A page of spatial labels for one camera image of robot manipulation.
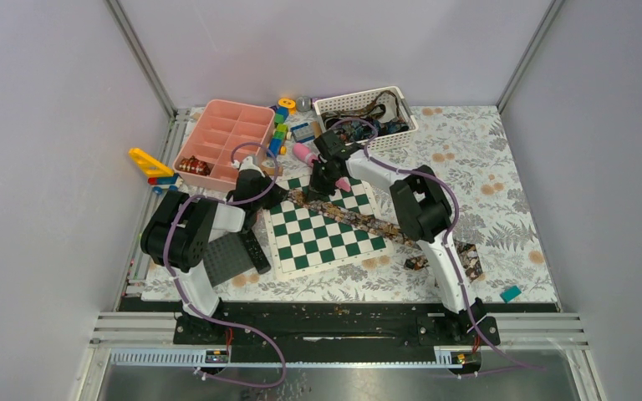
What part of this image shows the pink divided organizer tray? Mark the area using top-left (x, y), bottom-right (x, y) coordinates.
top-left (173, 99), bottom-right (274, 192)

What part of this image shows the white perforated plastic basket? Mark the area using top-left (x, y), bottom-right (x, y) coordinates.
top-left (313, 86), bottom-right (418, 151)

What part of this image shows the brown floral patterned tie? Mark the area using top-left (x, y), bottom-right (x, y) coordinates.
top-left (287, 189), bottom-right (484, 282)

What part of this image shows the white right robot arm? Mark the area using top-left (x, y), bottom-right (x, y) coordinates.
top-left (306, 131), bottom-right (479, 344)

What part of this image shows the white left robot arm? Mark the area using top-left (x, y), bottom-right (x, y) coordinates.
top-left (140, 156), bottom-right (288, 343)

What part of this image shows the wooden arch block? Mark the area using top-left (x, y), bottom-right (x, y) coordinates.
top-left (260, 160), bottom-right (283, 177)

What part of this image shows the wooden rectangular block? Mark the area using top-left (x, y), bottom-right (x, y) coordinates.
top-left (311, 121), bottom-right (324, 139)

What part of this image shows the blue grey lego brick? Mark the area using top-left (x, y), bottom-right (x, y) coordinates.
top-left (291, 123), bottom-right (315, 143)

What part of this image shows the blue patterned tie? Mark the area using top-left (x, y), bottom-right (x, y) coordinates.
top-left (334, 121), bottom-right (409, 143)

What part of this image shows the rolled red patterned tie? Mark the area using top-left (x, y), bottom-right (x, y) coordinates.
top-left (177, 156), bottom-right (211, 176)

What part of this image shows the purple glitter microphone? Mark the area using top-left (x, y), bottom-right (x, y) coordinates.
top-left (295, 96), bottom-right (313, 113)

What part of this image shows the black microphone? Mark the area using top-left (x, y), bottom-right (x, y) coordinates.
top-left (238, 230), bottom-right (272, 275)

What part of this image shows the colourful lego block vehicle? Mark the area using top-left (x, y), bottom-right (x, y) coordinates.
top-left (268, 98), bottom-right (297, 157)

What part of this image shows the green white chessboard mat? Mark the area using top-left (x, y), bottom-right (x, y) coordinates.
top-left (262, 200), bottom-right (394, 280)

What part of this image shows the grey lego baseplate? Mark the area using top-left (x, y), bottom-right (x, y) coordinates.
top-left (202, 233), bottom-right (254, 287)

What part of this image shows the yellow toy crane car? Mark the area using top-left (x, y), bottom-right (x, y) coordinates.
top-left (128, 148), bottom-right (182, 195)

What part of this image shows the small teal block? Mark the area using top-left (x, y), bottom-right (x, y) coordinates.
top-left (500, 286), bottom-right (522, 303)

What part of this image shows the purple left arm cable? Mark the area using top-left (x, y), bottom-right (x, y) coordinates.
top-left (162, 142), bottom-right (288, 389)

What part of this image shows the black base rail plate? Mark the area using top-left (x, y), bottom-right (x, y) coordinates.
top-left (172, 299), bottom-right (560, 365)

